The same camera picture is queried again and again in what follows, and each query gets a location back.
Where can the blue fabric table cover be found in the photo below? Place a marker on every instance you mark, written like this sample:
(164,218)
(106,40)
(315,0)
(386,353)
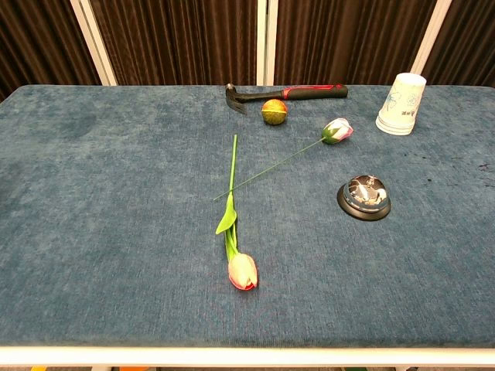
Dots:
(116,216)

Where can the silver black desk bell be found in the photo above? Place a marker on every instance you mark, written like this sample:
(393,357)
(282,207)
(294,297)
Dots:
(364,198)

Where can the stacked white paper cups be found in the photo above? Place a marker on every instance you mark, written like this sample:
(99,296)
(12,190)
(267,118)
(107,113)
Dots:
(400,106)

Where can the white table frame edge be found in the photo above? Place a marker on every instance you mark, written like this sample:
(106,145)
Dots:
(247,356)

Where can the dark brown curtain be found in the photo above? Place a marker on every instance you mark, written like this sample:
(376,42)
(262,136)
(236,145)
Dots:
(181,38)

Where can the artificial tulip with green leaves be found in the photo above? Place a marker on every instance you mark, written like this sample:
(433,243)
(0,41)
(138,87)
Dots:
(241,266)

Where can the pink white tulip long stem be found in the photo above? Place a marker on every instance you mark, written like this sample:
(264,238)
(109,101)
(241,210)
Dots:
(336,131)

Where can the white partition post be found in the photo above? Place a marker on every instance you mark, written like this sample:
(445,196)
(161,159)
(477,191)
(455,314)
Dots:
(93,40)
(430,36)
(267,40)

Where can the orange green toy ball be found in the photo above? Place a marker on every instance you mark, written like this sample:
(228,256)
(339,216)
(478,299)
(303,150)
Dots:
(275,112)

